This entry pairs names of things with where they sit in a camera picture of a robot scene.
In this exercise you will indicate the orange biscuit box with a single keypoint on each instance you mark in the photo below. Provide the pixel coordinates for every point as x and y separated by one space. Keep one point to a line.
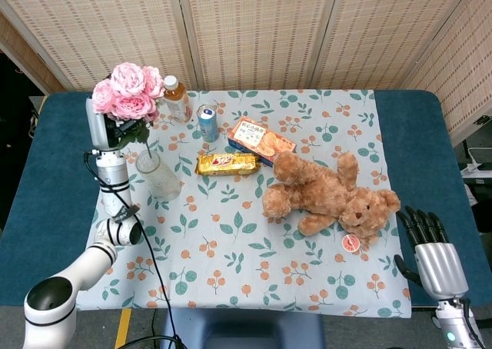
261 142

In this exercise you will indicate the clear glass vase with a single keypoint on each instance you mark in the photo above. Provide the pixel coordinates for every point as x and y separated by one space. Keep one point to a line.
158 175

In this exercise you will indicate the floral patterned tablecloth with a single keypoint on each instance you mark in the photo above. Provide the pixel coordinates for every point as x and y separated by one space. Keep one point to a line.
246 272

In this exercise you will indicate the woven folding screen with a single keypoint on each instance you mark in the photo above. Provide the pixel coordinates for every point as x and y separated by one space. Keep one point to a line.
246 34

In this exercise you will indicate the blue drink can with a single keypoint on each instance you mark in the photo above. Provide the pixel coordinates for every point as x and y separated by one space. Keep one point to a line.
207 123

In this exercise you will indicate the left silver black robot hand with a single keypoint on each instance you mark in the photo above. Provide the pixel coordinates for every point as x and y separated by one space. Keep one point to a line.
100 128

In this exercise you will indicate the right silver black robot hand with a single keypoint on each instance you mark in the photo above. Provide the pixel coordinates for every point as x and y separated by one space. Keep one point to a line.
436 264

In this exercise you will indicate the tea bottle white cap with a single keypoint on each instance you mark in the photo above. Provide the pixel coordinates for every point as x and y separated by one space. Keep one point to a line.
177 100

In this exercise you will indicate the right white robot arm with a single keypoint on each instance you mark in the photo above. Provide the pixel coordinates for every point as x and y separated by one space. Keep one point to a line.
459 324

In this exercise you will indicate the small pink cup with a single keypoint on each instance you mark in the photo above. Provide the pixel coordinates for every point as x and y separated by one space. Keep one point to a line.
350 243

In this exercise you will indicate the yellow snack packet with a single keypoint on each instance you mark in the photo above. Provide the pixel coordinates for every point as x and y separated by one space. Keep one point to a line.
227 163

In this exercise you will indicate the pink flower bouquet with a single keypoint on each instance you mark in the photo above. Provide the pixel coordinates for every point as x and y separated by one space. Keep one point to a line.
128 95

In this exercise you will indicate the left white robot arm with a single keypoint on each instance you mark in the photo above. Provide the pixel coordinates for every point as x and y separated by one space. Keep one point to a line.
92 245

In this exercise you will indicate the brown teddy bear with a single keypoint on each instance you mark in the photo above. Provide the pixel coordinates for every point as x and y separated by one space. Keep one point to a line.
330 195

